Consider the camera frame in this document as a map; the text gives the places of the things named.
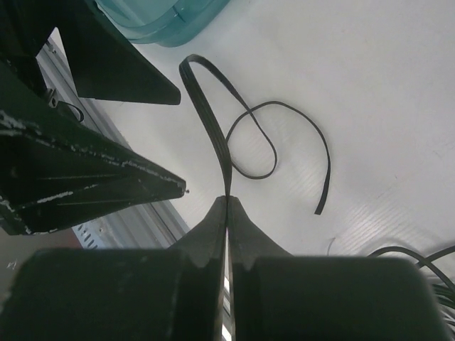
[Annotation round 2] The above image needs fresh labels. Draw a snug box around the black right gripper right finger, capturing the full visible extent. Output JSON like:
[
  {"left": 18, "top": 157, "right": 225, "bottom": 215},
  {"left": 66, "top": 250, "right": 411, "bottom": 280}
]
[{"left": 227, "top": 197, "right": 445, "bottom": 340}]

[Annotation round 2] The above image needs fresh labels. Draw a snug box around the thick black cable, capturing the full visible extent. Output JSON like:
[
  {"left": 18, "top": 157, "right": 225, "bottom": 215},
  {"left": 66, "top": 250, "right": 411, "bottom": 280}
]
[{"left": 368, "top": 244, "right": 455, "bottom": 310}]

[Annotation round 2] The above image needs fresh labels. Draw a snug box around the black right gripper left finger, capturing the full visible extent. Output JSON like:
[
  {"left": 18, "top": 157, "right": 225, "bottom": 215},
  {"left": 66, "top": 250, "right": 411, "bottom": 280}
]
[{"left": 1, "top": 197, "right": 227, "bottom": 340}]

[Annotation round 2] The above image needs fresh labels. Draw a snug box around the black ribbon cable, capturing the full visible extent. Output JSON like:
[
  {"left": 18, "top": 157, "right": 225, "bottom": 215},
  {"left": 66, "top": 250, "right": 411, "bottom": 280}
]
[{"left": 179, "top": 53, "right": 332, "bottom": 216}]

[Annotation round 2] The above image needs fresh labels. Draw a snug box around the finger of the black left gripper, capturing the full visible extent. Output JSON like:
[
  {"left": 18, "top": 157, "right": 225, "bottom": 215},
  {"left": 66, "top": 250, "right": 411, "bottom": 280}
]
[
  {"left": 56, "top": 1, "right": 181, "bottom": 105},
  {"left": 1, "top": 66, "right": 186, "bottom": 235}
]

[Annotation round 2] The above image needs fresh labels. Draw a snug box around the teal translucent plastic bin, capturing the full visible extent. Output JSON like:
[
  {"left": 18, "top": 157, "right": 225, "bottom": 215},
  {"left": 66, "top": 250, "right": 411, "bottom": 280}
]
[{"left": 97, "top": 0, "right": 228, "bottom": 48}]

